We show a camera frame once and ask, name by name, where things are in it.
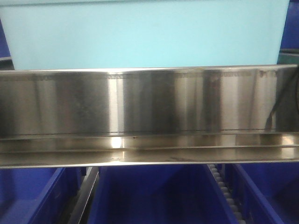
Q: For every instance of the light blue plastic bin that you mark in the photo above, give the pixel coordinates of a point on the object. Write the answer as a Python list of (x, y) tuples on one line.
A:
[(77, 34)]

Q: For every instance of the dark blue bin upper right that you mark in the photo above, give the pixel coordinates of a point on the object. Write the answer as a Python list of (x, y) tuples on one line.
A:
[(290, 37)]

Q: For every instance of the steel divider rail left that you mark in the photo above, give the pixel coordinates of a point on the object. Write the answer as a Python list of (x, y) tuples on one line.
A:
[(84, 195)]

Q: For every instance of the dark blue bin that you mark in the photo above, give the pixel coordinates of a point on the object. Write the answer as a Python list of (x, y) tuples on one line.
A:
[(4, 50), (290, 37), (159, 194), (265, 193), (37, 195)]

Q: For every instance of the dark blue bin lower middle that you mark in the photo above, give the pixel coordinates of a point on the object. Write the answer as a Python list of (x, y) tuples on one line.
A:
[(159, 194)]

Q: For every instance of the white roller track right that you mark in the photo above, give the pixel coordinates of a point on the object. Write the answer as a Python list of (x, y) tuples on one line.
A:
[(226, 193)]

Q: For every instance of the dark blue bin lower right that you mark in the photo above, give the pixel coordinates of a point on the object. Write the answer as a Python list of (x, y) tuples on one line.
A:
[(265, 193)]

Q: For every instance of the dark blue bin lower left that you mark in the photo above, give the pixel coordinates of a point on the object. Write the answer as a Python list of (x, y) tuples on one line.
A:
[(37, 195)]

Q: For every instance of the dark blue bin upper left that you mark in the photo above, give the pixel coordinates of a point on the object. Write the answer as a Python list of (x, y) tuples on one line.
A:
[(4, 50)]

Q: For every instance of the stainless steel shelf rail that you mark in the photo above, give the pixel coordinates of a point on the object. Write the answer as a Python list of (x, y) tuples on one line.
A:
[(94, 117)]

